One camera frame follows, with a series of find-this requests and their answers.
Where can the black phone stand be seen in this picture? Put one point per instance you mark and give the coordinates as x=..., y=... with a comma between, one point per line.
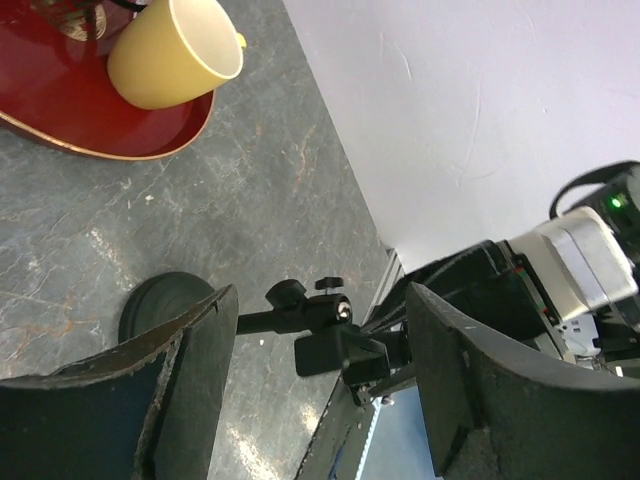
x=331, y=341

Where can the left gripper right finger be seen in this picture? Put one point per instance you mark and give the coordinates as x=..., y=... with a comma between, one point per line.
x=496, y=409

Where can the red round tray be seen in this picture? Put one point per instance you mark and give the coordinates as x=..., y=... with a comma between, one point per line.
x=56, y=90

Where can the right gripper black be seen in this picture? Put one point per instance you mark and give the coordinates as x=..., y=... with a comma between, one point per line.
x=461, y=326

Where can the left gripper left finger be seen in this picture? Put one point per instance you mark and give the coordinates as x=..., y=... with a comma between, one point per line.
x=145, y=409

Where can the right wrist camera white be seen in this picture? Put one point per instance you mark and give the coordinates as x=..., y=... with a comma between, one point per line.
x=578, y=261

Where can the yellow mug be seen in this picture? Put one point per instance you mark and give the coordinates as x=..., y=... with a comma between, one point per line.
x=175, y=51

